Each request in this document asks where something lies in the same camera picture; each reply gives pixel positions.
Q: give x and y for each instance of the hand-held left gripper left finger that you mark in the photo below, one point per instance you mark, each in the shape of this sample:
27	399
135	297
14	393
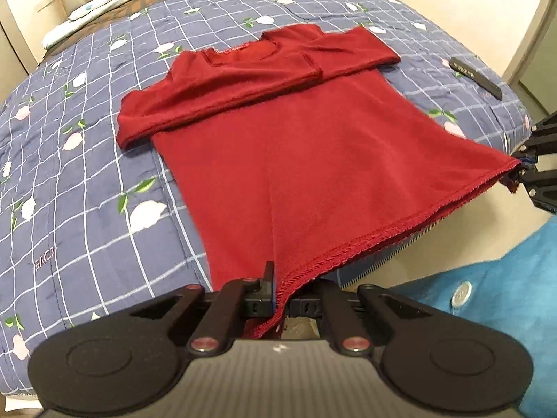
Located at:
266	285

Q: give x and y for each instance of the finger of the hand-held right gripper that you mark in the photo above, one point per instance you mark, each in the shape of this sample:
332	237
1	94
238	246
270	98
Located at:
546	137
541	191

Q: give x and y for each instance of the blue floral checked quilt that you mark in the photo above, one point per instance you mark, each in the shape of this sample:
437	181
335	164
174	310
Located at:
87	183

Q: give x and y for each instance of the red long-sleeve sweater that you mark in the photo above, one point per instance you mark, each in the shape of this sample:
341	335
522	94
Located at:
304	148

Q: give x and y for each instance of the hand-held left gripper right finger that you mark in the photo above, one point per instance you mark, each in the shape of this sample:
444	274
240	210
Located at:
326	296

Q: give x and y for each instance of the black remote control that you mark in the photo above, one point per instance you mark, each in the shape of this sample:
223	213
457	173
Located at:
474	76

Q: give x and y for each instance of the person's blue clothing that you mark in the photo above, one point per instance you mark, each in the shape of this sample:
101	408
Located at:
500	270

